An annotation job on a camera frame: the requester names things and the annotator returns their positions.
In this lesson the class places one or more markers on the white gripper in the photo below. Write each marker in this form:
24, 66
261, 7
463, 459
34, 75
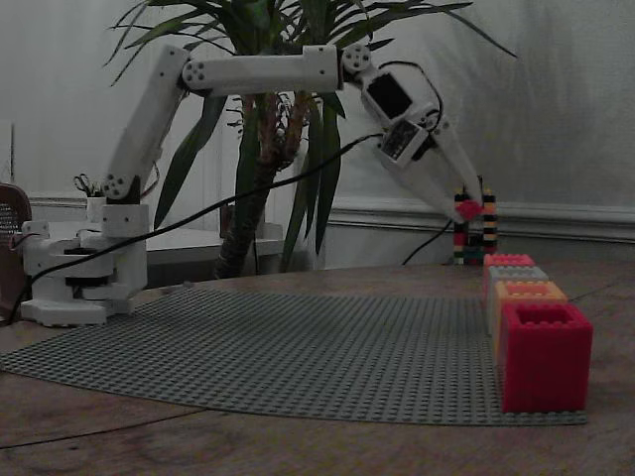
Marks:
443, 168

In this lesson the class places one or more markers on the red Lego brick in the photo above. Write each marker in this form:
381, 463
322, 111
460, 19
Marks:
466, 209

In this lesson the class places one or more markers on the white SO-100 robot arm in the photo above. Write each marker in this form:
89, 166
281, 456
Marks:
258, 69

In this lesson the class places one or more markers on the multicoloured Lego brick tower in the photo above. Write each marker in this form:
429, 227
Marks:
490, 223

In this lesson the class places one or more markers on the large red lego block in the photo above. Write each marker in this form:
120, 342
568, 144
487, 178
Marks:
508, 260

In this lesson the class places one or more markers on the grey lego block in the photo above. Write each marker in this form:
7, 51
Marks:
516, 273

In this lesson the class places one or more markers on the orange lego block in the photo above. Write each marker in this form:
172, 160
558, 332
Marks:
531, 293

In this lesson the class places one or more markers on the grey studded baseplate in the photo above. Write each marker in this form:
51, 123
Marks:
297, 347

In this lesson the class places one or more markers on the tall green yucca plant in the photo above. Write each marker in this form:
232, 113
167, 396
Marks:
258, 149

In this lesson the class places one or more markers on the white cup with scissors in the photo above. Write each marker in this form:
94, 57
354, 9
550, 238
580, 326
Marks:
95, 208

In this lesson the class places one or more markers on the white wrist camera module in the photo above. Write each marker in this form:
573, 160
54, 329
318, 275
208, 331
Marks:
402, 144

